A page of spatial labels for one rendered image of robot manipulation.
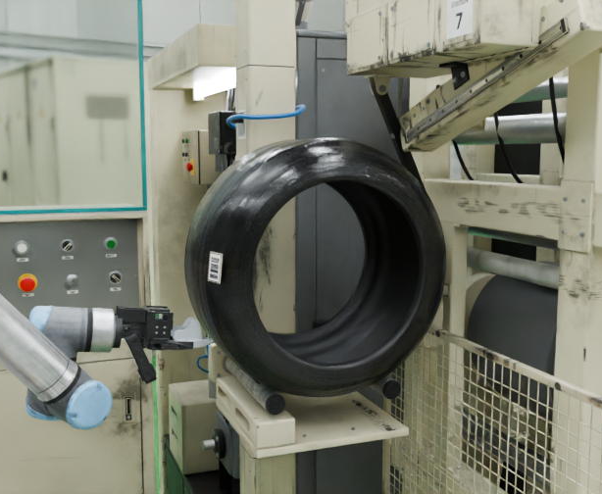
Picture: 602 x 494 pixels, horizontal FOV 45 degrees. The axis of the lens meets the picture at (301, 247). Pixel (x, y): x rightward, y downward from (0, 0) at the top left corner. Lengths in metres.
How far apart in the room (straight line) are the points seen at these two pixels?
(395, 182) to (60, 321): 0.75
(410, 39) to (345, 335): 0.75
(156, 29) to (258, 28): 10.06
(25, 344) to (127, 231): 0.90
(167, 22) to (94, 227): 9.99
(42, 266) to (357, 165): 1.02
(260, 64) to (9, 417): 1.19
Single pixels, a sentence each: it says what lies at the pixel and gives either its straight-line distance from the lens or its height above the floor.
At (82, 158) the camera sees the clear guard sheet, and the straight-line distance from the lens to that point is 2.15.
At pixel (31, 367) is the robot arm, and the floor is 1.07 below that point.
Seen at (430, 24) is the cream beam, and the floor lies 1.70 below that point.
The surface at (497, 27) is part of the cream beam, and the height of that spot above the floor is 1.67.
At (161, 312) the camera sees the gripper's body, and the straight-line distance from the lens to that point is 1.55.
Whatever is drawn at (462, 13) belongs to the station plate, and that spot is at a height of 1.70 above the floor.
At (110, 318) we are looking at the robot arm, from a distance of 1.54.
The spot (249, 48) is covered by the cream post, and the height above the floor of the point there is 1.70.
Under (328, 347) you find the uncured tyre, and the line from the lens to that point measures 1.88.
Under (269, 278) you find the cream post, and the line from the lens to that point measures 1.93.
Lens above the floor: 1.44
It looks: 7 degrees down
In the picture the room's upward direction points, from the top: straight up
